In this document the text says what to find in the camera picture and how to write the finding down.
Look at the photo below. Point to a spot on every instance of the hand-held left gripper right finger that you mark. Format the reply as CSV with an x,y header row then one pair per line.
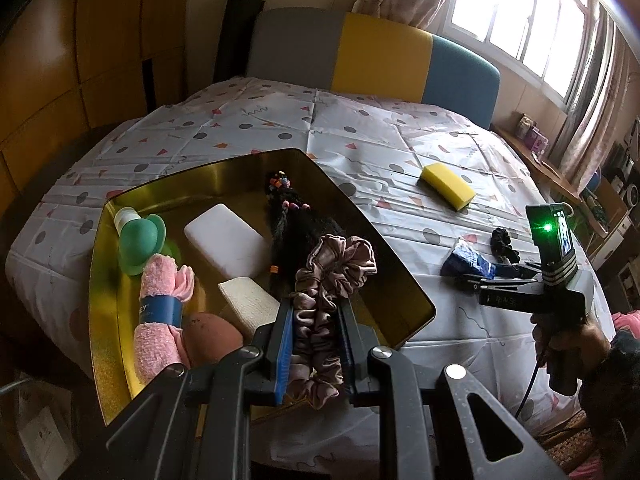
x,y
347,350

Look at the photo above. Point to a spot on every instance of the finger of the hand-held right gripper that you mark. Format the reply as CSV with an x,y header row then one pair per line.
x,y
520,270
500,286

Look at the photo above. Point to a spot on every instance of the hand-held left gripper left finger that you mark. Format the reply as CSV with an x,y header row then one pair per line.
x,y
284,345

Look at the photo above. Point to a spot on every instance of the pink striped scrunchie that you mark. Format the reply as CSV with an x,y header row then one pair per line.
x,y
320,320

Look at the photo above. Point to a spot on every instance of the blue packet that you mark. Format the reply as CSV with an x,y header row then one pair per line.
x,y
467,260

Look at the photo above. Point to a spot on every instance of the cream cloth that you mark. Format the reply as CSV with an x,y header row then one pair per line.
x,y
250,305

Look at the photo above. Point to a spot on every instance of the black braided wig with beads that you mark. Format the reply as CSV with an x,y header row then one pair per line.
x,y
300,240

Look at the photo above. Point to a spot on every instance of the pink towel blue band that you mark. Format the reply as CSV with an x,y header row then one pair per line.
x,y
155,350

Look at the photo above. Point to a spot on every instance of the gold metal tray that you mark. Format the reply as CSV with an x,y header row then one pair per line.
x,y
225,180

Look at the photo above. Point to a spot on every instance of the person's right forearm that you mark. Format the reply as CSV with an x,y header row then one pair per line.
x,y
615,400

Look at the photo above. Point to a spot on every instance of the person's right hand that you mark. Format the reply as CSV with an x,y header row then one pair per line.
x,y
582,342

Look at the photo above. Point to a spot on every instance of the black scrunchie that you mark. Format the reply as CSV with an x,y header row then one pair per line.
x,y
502,242

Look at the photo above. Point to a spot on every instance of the brown makeup sponge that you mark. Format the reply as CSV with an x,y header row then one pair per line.
x,y
210,340

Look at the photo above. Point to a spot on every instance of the pink blanket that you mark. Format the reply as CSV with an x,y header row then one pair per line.
x,y
627,322

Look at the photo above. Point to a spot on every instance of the wooden shelf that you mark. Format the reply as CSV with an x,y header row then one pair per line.
x,y
555,170

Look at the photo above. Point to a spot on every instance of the yellow sponge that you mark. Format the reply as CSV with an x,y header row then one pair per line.
x,y
447,185

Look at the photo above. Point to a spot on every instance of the white sponge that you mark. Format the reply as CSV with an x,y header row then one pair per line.
x,y
225,240

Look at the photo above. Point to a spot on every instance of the purple container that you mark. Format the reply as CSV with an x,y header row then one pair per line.
x,y
530,135

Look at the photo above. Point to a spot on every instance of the woven mat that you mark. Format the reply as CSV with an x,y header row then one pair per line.
x,y
570,440

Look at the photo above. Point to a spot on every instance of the green silicone bottle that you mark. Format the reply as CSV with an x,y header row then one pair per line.
x,y
137,245

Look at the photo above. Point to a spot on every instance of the printed bed sheet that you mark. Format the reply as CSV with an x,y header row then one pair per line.
x,y
350,125

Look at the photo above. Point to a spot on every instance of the window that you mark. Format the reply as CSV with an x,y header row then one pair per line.
x,y
520,20

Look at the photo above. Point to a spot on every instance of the white papers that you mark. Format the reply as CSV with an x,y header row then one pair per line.
x,y
45,430

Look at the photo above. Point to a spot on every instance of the grey yellow blue headboard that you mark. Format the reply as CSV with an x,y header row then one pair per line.
x,y
380,55

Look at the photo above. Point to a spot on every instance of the black rolled mat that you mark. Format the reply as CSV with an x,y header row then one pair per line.
x,y
237,35

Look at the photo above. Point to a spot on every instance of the wooden wardrobe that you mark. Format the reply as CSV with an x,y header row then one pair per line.
x,y
75,50

